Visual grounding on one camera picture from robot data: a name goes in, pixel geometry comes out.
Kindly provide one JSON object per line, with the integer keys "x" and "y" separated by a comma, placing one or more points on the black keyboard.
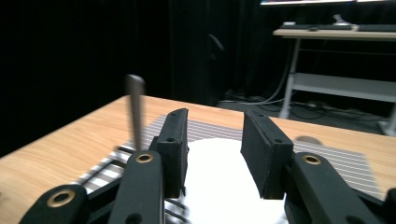
{"x": 376, "y": 28}
{"x": 314, "y": 27}

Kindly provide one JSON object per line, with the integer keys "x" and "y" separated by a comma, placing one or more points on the small grey desk object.
{"x": 341, "y": 20}

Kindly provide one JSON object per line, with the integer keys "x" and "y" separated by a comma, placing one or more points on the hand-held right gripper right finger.
{"x": 267, "y": 155}

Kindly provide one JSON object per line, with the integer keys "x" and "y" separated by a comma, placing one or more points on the small white box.
{"x": 289, "y": 23}

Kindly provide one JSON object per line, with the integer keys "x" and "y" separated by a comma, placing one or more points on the white-legged desk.
{"x": 342, "y": 85}

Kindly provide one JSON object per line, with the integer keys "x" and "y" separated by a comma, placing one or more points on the black computer mouse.
{"x": 313, "y": 29}

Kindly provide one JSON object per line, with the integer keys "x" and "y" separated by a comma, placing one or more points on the white round plate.
{"x": 218, "y": 180}

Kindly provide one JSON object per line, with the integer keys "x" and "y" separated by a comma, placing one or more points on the grey metal rod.
{"x": 136, "y": 109}

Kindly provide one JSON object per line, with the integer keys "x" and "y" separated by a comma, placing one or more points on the computer monitor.
{"x": 311, "y": 2}

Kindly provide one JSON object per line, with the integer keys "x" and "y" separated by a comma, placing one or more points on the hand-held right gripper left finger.
{"x": 174, "y": 155}

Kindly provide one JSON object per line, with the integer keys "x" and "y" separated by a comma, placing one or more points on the grey striped placemat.
{"x": 211, "y": 130}

